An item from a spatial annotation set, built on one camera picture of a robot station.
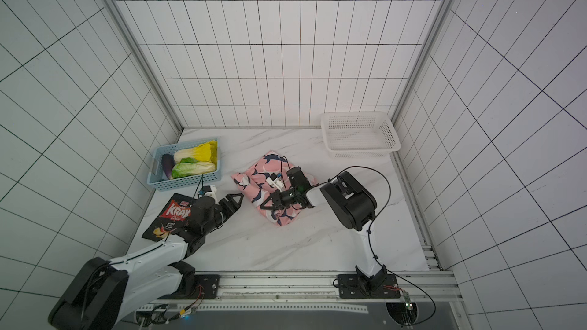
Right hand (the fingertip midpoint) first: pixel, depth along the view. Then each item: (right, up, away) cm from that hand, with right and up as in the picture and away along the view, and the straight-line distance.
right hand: (257, 210), depth 87 cm
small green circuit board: (+50, -22, -18) cm, 58 cm away
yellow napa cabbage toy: (-24, +23, +10) cm, 35 cm away
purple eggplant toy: (-43, +18, +14) cm, 49 cm away
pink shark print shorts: (-3, +10, +10) cm, 14 cm away
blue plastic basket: (-46, +11, +10) cm, 48 cm away
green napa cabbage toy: (-31, +17, +8) cm, 36 cm away
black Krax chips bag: (-34, -4, 0) cm, 34 cm away
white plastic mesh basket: (+49, +31, +31) cm, 66 cm away
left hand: (-8, +3, +1) cm, 8 cm away
